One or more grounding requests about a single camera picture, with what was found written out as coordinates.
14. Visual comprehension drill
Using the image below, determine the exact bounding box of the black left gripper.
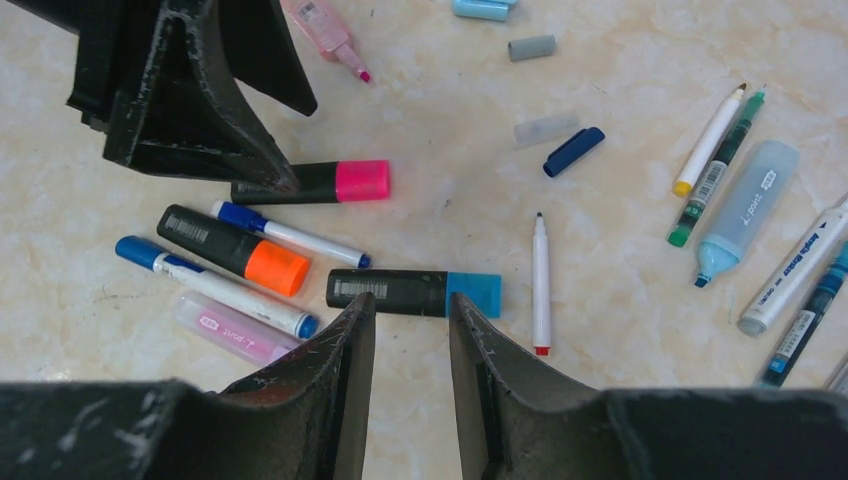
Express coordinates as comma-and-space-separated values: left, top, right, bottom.
12, 1, 300, 193

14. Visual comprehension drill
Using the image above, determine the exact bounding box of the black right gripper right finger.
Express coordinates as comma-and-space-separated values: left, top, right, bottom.
449, 294, 847, 479

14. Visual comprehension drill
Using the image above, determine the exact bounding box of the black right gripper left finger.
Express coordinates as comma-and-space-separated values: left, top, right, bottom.
1, 294, 376, 479

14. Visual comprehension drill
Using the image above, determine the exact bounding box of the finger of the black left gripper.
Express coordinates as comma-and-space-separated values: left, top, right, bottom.
221, 0, 318, 117

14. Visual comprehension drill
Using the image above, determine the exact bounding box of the pink correction tape pen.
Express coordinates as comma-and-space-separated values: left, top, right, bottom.
281, 0, 371, 83

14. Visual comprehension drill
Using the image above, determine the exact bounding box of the pink capped black highlighter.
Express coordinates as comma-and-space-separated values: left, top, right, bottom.
230, 159, 391, 205

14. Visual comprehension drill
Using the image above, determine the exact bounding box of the red capped white marker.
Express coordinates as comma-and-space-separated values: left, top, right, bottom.
532, 212, 551, 357

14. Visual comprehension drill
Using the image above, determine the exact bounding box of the light blue tape cap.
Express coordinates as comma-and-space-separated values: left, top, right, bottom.
451, 0, 517, 22

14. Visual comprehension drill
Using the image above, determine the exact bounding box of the green gel pen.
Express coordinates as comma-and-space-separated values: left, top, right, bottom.
667, 87, 766, 248

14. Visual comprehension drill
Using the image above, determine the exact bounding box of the grey marker cap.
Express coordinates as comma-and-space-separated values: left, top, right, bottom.
507, 34, 557, 63

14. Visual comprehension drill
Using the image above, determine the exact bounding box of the dark blue pen cap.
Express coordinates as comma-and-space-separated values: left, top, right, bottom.
542, 127, 606, 178

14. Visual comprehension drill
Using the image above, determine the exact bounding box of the clear teal pen cap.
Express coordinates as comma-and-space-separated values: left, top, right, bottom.
513, 112, 580, 149

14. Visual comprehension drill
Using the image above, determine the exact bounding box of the yellow capped white pen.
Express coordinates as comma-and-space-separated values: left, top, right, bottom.
672, 83, 747, 197

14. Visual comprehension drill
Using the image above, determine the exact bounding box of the teal gel pen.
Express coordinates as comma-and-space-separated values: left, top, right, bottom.
757, 242, 847, 388

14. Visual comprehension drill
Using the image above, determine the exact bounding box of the grey capped white marker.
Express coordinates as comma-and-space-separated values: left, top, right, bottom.
736, 195, 847, 337

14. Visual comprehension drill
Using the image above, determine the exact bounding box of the light blue correction tape pen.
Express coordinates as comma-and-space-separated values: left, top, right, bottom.
694, 140, 800, 288

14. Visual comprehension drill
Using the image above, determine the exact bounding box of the dark blue capped pen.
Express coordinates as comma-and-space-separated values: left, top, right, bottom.
825, 358, 848, 396

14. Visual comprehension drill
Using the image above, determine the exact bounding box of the lilac highlighter pen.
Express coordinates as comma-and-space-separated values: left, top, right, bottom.
173, 291, 301, 367

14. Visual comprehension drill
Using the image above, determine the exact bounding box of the small blue capped marker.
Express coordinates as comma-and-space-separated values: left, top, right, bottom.
210, 200, 373, 269

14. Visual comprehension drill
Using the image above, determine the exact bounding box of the blue capped white marker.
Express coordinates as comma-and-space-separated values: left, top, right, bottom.
115, 236, 320, 340

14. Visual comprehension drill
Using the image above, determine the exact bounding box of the orange capped black highlighter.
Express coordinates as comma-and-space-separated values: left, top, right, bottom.
156, 204, 311, 297

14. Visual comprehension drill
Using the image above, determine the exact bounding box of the blue capped black highlighter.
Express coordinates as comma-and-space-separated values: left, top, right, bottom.
325, 269, 502, 318

